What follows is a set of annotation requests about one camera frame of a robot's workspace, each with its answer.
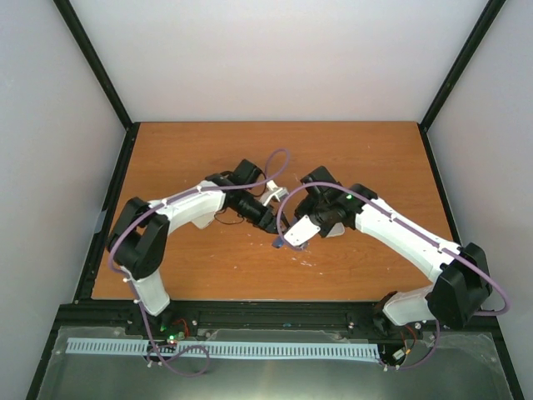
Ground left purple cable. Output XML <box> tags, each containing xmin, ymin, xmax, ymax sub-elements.
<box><xmin>107</xmin><ymin>148</ymin><xmax>291</xmax><ymax>378</ymax></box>

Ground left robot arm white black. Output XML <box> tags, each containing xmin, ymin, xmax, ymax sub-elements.
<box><xmin>107</xmin><ymin>159</ymin><xmax>288</xmax><ymax>336</ymax></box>

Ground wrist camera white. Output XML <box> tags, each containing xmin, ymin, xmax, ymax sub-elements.
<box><xmin>283</xmin><ymin>215</ymin><xmax>321</xmax><ymax>248</ymax></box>
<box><xmin>260</xmin><ymin>180</ymin><xmax>289</xmax><ymax>206</ymax></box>

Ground black smartphone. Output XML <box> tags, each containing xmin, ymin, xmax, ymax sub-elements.
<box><xmin>272</xmin><ymin>236</ymin><xmax>309</xmax><ymax>251</ymax></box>

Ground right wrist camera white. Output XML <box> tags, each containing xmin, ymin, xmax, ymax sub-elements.
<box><xmin>283</xmin><ymin>215</ymin><xmax>321</xmax><ymax>248</ymax></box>

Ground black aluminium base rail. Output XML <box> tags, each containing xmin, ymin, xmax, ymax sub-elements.
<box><xmin>57</xmin><ymin>300</ymin><xmax>499</xmax><ymax>347</ymax></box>

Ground black left frame post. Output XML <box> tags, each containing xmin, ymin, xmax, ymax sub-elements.
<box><xmin>52</xmin><ymin>0</ymin><xmax>135</xmax><ymax>130</ymax></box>

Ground black frame post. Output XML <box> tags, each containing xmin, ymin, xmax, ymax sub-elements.
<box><xmin>52</xmin><ymin>0</ymin><xmax>135</xmax><ymax>130</ymax></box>
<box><xmin>419</xmin><ymin>0</ymin><xmax>507</xmax><ymax>130</ymax></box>

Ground purple cable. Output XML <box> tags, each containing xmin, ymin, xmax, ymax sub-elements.
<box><xmin>107</xmin><ymin>148</ymin><xmax>291</xmax><ymax>378</ymax></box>
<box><xmin>276</xmin><ymin>182</ymin><xmax>512</xmax><ymax>371</ymax></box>

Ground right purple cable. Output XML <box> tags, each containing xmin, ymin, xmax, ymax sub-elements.
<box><xmin>276</xmin><ymin>182</ymin><xmax>512</xmax><ymax>371</ymax></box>

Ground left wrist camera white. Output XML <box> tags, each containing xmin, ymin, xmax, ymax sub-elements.
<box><xmin>260</xmin><ymin>180</ymin><xmax>289</xmax><ymax>206</ymax></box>

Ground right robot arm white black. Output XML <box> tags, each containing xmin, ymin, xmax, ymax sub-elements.
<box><xmin>284</xmin><ymin>166</ymin><xmax>492</xmax><ymax>335</ymax></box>

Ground light blue slotted cable duct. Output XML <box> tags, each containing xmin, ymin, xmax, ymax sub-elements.
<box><xmin>65</xmin><ymin>337</ymin><xmax>380</xmax><ymax>363</ymax></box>

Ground black right frame post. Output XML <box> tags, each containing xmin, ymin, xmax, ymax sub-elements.
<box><xmin>419</xmin><ymin>0</ymin><xmax>507</xmax><ymax>130</ymax></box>

